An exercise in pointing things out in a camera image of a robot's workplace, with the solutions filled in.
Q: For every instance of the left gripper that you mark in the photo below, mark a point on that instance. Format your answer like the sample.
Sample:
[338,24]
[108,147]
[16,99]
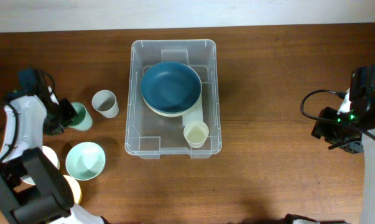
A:
[52,128]

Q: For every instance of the beige cup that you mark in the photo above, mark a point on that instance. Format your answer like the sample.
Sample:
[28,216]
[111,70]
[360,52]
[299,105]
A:
[196,133]

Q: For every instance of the blue bowl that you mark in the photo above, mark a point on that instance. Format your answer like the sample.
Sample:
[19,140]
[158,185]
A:
[171,87]

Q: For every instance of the grey cup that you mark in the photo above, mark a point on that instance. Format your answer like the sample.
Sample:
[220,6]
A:
[105,102]

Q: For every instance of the white small bowl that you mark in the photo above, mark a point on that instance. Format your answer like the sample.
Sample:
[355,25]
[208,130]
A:
[51,155]

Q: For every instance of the white label in bin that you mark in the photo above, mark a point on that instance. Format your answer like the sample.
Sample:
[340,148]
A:
[196,114]

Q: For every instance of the clear plastic storage bin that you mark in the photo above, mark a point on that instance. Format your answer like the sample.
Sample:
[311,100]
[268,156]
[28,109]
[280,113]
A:
[150,135]

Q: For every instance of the mint green cup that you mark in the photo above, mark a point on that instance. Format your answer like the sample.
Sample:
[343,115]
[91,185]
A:
[83,121]

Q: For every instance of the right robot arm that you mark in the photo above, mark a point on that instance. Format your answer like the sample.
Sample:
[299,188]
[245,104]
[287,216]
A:
[351,128]

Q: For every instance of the beige bowl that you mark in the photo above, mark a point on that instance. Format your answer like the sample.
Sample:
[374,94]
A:
[172,115]

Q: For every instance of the yellow bowl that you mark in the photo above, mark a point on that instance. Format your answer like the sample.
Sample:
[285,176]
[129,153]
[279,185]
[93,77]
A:
[75,187]

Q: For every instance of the mint green bowl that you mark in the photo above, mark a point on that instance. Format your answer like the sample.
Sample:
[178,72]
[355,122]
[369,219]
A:
[85,161]

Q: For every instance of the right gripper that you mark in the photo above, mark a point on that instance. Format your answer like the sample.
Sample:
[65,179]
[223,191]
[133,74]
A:
[321,128]

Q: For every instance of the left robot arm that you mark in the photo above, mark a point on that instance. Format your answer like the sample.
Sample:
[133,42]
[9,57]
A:
[32,189]

